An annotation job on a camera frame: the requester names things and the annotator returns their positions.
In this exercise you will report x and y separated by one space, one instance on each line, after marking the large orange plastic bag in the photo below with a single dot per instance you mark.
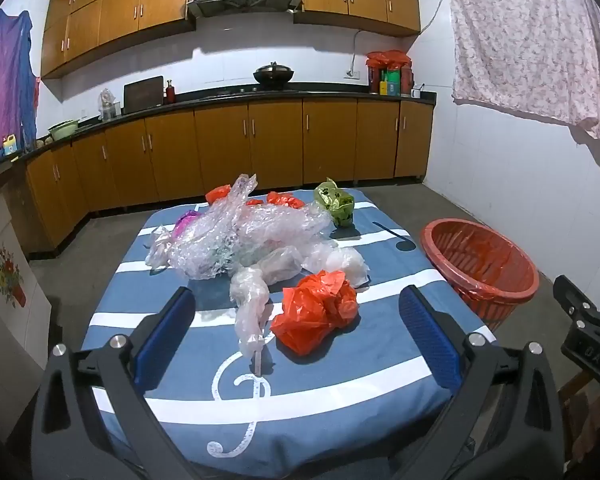
280 200

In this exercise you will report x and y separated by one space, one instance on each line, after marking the black kitchen countertop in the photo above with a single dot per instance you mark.
330 96

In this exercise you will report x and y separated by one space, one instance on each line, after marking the red bottle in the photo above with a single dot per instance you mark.
170 94

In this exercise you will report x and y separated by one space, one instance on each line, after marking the yellow jug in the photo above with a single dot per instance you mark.
10 147

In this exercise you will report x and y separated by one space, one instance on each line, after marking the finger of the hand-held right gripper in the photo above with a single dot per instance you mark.
570 292

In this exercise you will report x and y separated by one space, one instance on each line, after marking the white panel with flower print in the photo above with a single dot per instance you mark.
5 320

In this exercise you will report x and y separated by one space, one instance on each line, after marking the dark cutting board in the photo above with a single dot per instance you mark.
143 95

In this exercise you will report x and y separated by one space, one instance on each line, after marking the wooden chair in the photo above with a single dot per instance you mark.
577 395

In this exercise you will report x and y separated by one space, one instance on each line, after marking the jar wrapped in plastic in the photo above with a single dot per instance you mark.
108 107

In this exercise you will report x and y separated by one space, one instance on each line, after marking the black wok with lid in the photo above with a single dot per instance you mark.
274 74

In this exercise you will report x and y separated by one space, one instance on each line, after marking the blue striped tablecloth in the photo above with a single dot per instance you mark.
330 390

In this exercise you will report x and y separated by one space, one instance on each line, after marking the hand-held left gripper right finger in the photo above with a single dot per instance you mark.
425 332

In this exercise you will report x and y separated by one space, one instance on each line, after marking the long translucent plastic bag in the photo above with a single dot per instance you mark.
250 305

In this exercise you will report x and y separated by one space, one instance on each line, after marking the red plastic basket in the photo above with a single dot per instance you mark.
480 302

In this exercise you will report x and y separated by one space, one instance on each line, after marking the wooden lower cabinets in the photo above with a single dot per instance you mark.
275 140

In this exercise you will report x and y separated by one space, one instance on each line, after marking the small orange plastic bag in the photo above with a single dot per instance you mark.
217 194

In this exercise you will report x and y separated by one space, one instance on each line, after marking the red hanging cloth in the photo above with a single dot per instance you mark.
37 92

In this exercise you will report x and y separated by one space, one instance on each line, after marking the white plastic bag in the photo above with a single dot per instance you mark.
342 264

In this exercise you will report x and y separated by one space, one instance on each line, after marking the green printed plastic bag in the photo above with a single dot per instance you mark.
337 202

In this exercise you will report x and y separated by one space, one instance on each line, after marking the green basin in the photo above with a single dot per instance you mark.
62 131

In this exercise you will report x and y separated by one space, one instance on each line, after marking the floral hanging sheet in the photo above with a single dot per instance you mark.
525 35

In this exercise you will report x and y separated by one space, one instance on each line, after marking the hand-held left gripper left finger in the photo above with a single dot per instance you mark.
165 340

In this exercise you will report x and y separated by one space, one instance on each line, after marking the gas stove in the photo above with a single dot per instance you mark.
250 91

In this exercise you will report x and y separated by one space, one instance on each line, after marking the small translucent plastic bag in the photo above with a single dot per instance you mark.
280 262

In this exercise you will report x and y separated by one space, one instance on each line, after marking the thin pale stick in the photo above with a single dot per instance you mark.
258 360

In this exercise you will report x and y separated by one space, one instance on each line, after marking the purple plastic bag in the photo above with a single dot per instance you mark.
186 220

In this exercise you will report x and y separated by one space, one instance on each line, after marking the white mug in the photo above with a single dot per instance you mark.
415 93

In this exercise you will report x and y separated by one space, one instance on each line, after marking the red bag of groceries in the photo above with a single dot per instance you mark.
387 72

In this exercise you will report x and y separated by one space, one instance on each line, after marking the purple hanging cloth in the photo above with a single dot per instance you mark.
2 85

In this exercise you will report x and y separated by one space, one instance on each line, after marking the large clear plastic wrap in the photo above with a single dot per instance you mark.
240 232

